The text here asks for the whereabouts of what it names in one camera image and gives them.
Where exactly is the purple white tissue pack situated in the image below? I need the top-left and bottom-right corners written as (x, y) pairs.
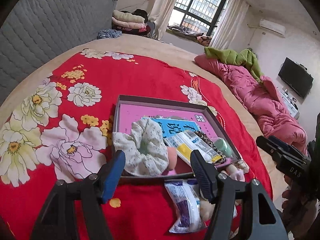
top-left (164, 179), bottom-right (215, 233)

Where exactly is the windowsill bedding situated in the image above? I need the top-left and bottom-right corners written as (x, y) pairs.
top-left (167, 25), bottom-right (212, 47)

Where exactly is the pink blue Chinese book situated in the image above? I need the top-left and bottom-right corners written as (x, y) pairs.
top-left (117, 103), bottom-right (237, 176)

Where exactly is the green blanket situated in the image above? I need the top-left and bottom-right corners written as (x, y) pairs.
top-left (204, 47), bottom-right (263, 83)

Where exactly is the white air conditioner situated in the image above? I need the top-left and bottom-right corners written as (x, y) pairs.
top-left (259, 19), bottom-right (286, 35)

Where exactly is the white curtain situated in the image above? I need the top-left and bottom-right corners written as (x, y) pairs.
top-left (209, 0), bottom-right (249, 50)
top-left (149, 0), bottom-right (176, 40)

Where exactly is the white floral scrunchie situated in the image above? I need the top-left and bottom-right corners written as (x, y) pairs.
top-left (112, 118), bottom-right (169, 177)

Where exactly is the beige plush with purple bow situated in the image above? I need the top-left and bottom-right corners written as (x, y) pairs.
top-left (199, 159), bottom-right (249, 222)

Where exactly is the yellow white tissue pack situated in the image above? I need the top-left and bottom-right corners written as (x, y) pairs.
top-left (164, 130), bottom-right (223, 165)

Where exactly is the dark shallow cardboard box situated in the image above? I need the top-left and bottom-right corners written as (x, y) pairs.
top-left (113, 95), bottom-right (241, 170)

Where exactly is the right hand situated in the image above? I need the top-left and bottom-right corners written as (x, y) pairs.
top-left (281, 175), bottom-right (319, 239)

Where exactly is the leopard print scrunchie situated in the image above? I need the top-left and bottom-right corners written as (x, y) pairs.
top-left (195, 131), bottom-right (227, 166)

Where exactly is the red floral blanket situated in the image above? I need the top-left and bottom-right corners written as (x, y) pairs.
top-left (1, 50), bottom-right (272, 239)

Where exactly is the green sponge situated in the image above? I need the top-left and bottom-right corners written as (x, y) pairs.
top-left (213, 138), bottom-right (236, 159)

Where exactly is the beige bed sheet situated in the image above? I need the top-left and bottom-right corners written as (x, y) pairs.
top-left (0, 33), bottom-right (288, 201)

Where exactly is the left white curtain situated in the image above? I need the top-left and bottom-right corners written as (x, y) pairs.
top-left (149, 0), bottom-right (176, 40)

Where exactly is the pink quilted comforter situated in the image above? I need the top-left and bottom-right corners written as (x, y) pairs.
top-left (194, 54), bottom-right (307, 154)

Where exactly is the right white curtain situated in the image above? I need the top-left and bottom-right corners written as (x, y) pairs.
top-left (209, 0), bottom-right (249, 50)

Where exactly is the blue patterned cloth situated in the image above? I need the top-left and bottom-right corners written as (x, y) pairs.
top-left (97, 29), bottom-right (122, 40)

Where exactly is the orange makeup sponge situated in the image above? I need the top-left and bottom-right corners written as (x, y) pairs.
top-left (162, 146), bottom-right (177, 176)

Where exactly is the folded blankets stack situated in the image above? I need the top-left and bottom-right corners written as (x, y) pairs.
top-left (112, 9), bottom-right (151, 36)

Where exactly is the white tv shelf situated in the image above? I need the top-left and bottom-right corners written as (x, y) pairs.
top-left (280, 87), bottom-right (299, 120)

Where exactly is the wall mounted black television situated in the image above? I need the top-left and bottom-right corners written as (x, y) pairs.
top-left (278, 57), bottom-right (313, 99)

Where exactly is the window with black frame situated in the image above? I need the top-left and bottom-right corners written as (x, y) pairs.
top-left (168, 0), bottom-right (229, 36)

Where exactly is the grey quilted headboard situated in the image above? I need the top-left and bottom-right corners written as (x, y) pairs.
top-left (1, 0), bottom-right (117, 102)

